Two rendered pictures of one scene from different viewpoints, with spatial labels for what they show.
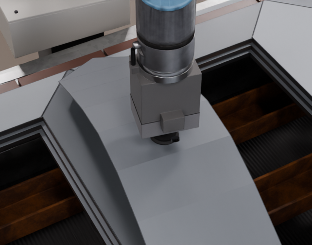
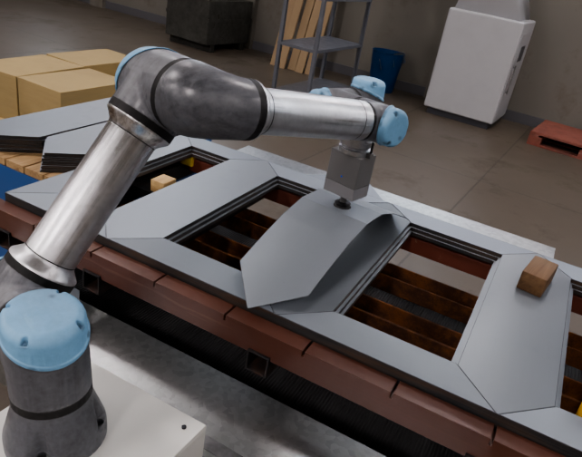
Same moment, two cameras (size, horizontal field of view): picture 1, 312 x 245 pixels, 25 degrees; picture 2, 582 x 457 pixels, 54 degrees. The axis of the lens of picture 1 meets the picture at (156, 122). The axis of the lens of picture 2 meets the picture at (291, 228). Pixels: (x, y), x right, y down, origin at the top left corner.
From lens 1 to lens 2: 1.82 m
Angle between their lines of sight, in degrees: 93
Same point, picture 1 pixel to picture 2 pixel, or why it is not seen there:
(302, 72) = (188, 217)
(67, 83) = (311, 283)
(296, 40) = (152, 221)
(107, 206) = (366, 265)
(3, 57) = not seen: outside the picture
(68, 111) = (315, 300)
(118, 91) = (315, 239)
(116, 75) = (286, 258)
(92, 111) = (348, 238)
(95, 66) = (268, 290)
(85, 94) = (326, 257)
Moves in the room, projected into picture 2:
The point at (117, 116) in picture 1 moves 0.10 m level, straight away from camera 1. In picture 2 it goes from (345, 223) to (312, 231)
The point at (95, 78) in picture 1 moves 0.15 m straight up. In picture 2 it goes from (295, 269) to (308, 206)
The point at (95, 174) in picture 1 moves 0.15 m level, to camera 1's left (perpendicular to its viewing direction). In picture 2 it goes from (351, 274) to (394, 310)
